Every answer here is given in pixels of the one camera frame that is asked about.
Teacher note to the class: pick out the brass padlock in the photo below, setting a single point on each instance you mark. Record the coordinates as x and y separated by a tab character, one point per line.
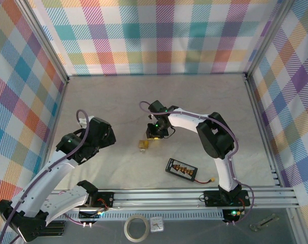
143	144

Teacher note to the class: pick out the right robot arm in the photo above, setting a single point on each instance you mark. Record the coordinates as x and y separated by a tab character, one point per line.
186	122

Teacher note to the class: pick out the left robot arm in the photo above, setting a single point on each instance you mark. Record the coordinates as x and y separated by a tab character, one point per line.
46	183

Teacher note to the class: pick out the black charging board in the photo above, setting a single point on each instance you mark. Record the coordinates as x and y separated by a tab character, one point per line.
180	169

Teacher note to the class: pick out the black connector board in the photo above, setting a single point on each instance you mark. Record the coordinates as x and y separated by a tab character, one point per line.
90	214
230	216

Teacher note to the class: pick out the small white clock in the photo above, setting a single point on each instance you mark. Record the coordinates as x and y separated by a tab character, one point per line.
156	225

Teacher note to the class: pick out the clear tape roll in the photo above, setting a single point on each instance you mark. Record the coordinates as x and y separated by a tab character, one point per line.
125	227

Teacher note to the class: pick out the black ribbed block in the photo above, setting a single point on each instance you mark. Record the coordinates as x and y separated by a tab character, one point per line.
58	231

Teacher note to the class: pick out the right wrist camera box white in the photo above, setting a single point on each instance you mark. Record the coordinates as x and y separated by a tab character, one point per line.
151	117

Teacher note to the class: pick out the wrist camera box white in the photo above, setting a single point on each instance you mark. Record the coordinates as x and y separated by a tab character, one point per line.
90	118
151	117

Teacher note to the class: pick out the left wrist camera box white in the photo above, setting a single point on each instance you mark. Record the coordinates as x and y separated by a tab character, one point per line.
90	118

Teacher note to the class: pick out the aluminium side rail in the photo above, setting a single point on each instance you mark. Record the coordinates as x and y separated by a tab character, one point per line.
63	96
257	109

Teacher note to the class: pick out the aluminium mounting rail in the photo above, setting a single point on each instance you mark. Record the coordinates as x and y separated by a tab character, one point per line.
156	200

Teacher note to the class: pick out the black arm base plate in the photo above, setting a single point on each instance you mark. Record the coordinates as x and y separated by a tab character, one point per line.
108	199
212	198

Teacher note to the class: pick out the aluminium frame post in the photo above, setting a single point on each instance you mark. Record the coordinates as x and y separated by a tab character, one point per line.
268	40
295	226
41	38

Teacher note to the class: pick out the metal bracket plate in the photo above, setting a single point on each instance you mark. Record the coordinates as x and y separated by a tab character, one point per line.
258	225

